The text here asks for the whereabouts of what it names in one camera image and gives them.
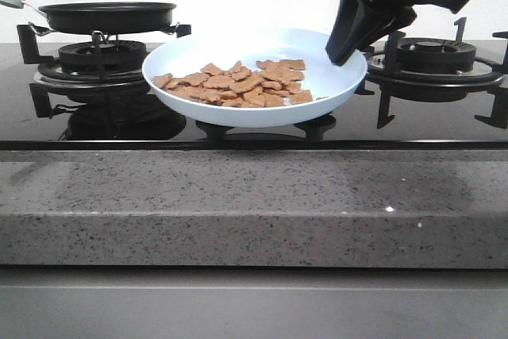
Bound brown meat slices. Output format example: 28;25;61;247
154;60;316;108

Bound light blue plate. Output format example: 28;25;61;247
142;29;367;128

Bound black frying pan green handle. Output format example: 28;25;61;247
0;0;178;35

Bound right black gas burner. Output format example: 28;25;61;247
364;17;507;102

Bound black gas burner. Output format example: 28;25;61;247
16;21;192;92
364;17;507;102

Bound left black gas burner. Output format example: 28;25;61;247
16;21;192;92

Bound black glass gas cooktop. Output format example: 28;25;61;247
1;44;507;150

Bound grey cabinet front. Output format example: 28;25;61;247
1;267;507;338

